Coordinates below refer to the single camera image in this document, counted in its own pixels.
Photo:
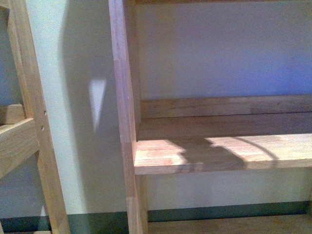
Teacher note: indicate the left wooden shelf unit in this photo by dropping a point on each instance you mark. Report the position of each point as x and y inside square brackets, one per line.
[24, 128]

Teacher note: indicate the right wooden shelf unit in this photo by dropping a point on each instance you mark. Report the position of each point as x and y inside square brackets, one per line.
[194, 135]

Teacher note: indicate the wooden shelf unit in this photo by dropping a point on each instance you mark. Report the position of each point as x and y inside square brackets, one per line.
[24, 128]
[194, 135]

